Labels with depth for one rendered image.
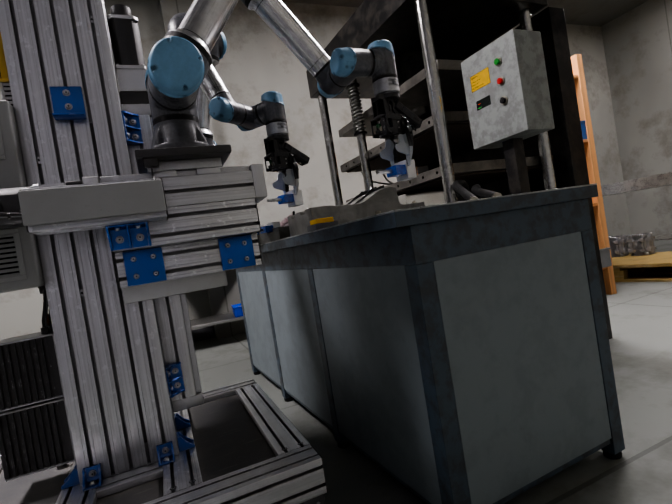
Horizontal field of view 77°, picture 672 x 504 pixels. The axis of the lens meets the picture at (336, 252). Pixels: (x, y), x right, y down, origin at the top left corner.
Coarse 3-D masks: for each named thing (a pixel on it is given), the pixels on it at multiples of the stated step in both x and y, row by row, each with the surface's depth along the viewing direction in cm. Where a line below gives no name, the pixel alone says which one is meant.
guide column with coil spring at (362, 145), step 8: (352, 88) 261; (352, 96) 262; (352, 104) 262; (360, 112) 262; (360, 120) 262; (360, 136) 262; (360, 144) 262; (360, 152) 263; (360, 160) 264; (368, 160) 263; (368, 168) 262; (368, 176) 262; (368, 184) 262
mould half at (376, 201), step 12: (372, 192) 168; (384, 192) 164; (396, 192) 167; (360, 204) 159; (372, 204) 162; (384, 204) 164; (396, 204) 166; (408, 204) 169; (420, 204) 171; (288, 216) 173; (300, 216) 161; (312, 216) 151; (324, 216) 153; (336, 216) 155; (348, 216) 157; (360, 216) 159; (300, 228) 163
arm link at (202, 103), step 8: (224, 40) 163; (216, 48) 160; (224, 48) 164; (216, 56) 161; (216, 64) 164; (200, 88) 161; (200, 96) 162; (200, 104) 162; (208, 104) 164; (200, 112) 163; (208, 112) 165; (200, 120) 164; (208, 120) 166; (200, 128) 164; (208, 128) 167; (208, 136) 166; (216, 144) 173
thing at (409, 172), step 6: (402, 162) 124; (414, 162) 125; (390, 168) 123; (396, 168) 121; (402, 168) 122; (408, 168) 123; (414, 168) 125; (390, 174) 123; (396, 174) 121; (402, 174) 123; (408, 174) 123; (414, 174) 125; (402, 180) 127
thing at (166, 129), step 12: (156, 120) 108; (168, 120) 106; (180, 120) 107; (192, 120) 110; (156, 132) 107; (168, 132) 106; (180, 132) 106; (192, 132) 108; (156, 144) 107; (168, 144) 105; (180, 144) 105; (192, 144) 107; (204, 144) 110
